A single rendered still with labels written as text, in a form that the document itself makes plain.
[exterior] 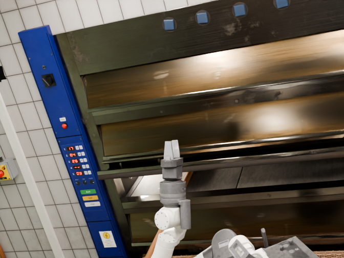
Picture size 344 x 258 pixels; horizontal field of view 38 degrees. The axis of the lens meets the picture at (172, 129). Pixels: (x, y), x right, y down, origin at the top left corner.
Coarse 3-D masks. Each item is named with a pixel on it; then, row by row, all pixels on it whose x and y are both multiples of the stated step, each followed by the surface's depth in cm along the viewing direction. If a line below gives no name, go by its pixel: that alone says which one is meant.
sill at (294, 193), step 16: (192, 192) 253; (208, 192) 249; (224, 192) 245; (240, 192) 241; (256, 192) 237; (272, 192) 235; (288, 192) 232; (304, 192) 230; (320, 192) 228; (336, 192) 226; (128, 208) 262
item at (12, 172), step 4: (4, 160) 268; (8, 160) 267; (12, 160) 269; (0, 164) 265; (4, 164) 264; (8, 164) 265; (12, 164) 268; (0, 168) 265; (8, 168) 265; (12, 168) 268; (16, 168) 271; (4, 172) 266; (8, 172) 265; (12, 172) 268; (16, 172) 271; (4, 176) 267; (8, 176) 266; (12, 176) 267; (0, 180) 269; (4, 180) 268
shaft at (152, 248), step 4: (188, 172) 268; (192, 172) 270; (188, 176) 265; (184, 180) 261; (188, 180) 262; (160, 232) 221; (156, 236) 218; (156, 240) 216; (152, 244) 214; (152, 248) 211; (148, 252) 209; (152, 252) 209; (148, 256) 206
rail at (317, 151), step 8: (280, 152) 211; (288, 152) 209; (296, 152) 208; (304, 152) 207; (312, 152) 206; (320, 152) 205; (328, 152) 204; (200, 160) 223; (208, 160) 221; (216, 160) 220; (224, 160) 219; (232, 160) 217; (240, 160) 216; (248, 160) 215; (120, 168) 237; (128, 168) 235; (136, 168) 233; (144, 168) 232; (152, 168) 231; (160, 168) 229
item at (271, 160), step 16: (304, 144) 225; (320, 144) 220; (336, 144) 215; (192, 160) 235; (256, 160) 214; (272, 160) 212; (288, 160) 210; (304, 160) 207; (112, 176) 238; (128, 176) 235
